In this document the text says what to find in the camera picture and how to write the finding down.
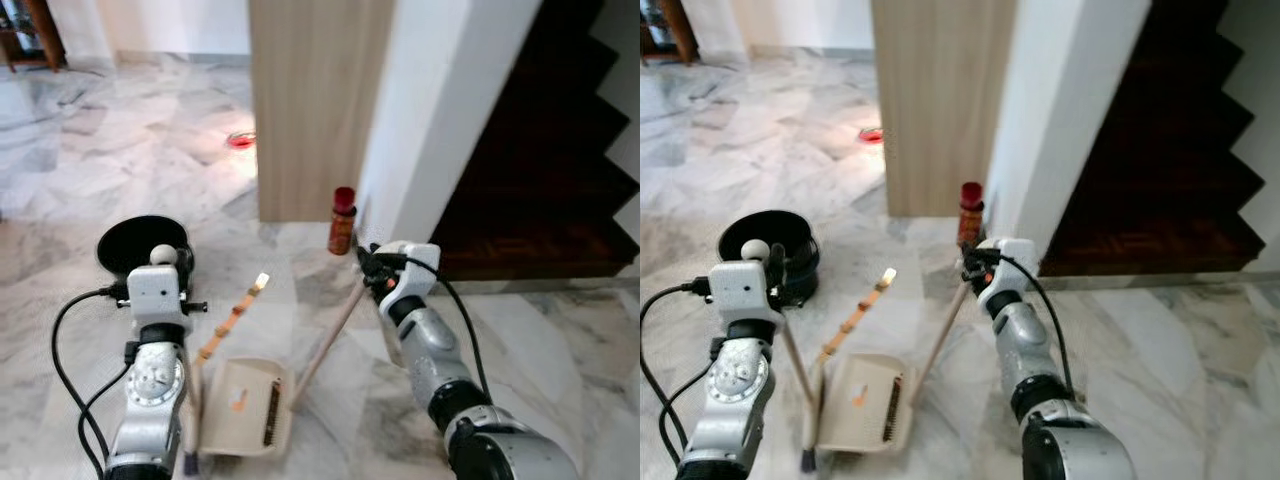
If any wooden broom stick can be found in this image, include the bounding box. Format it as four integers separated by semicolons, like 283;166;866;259
909;282;972;407
289;282;370;410

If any beige long-handled dustpan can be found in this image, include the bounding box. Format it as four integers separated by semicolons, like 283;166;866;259
149;243;297;461
740;239;917;457

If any black round bin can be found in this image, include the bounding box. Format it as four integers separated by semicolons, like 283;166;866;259
96;214;197;293
717;209;822;307

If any brown bottle with red cap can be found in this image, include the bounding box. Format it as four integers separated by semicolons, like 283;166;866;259
327;185;359;257
956;181;987;247

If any orange striped wooden stick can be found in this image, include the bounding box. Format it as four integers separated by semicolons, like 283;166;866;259
814;266;899;364
192;271;272;367

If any light wooden cabinet panel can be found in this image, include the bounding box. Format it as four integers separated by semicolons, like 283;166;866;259
871;0;1017;219
248;0;397;224

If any dark wooden staircase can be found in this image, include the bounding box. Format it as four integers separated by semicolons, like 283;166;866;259
430;0;641;282
1038;0;1267;279

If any dark wooden furniture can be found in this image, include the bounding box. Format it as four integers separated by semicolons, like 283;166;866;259
640;0;702;67
0;0;67;74

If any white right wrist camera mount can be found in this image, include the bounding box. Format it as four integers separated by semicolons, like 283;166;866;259
977;236;1040;297
384;240;443;302

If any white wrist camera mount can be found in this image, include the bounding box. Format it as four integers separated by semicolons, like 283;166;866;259
707;259;774;327
127;263;192;329
384;240;443;302
977;236;1040;297

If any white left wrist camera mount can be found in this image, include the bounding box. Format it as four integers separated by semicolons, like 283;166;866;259
707;259;774;327
127;263;192;329

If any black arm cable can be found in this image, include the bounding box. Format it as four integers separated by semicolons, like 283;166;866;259
375;254;492;398
49;286;132;477
640;281;714;467
77;345;137;477
659;340;717;472
984;249;1077;397

